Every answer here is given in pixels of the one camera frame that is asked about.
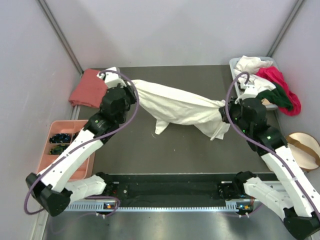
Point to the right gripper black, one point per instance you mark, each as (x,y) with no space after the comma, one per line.
(233,104)

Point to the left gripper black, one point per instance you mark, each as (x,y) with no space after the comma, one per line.
(128,90)

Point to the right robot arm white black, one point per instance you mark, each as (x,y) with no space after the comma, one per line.
(299,207)

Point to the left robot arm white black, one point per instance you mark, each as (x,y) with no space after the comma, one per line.
(52,187)

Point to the tan garment in basket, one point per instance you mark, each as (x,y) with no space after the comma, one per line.
(265,102)

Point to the folded salmon pink t shirt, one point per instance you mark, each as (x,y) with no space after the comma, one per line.
(90,90)

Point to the white and green t shirt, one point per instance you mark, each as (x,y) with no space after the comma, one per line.
(273,92)

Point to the magenta pink t shirt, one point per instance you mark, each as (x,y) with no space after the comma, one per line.
(275,76)

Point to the cream t shirt in basket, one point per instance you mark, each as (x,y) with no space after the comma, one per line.
(252,64)

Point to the grey plastic laundry basket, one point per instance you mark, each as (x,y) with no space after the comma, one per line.
(234,72)

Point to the beige canvas round bag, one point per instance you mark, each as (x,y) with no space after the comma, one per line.
(305,150)

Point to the pink compartment organizer tray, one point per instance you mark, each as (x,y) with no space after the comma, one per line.
(67,127)

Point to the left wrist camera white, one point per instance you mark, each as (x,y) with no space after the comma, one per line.
(111,79)

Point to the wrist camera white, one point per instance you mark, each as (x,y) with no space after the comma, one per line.
(249,92)
(111,79)

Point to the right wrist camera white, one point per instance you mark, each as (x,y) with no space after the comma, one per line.
(249,92)

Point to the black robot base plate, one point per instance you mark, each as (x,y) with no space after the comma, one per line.
(183,189)

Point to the grey slotted cable duct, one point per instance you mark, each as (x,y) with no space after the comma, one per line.
(241,207)

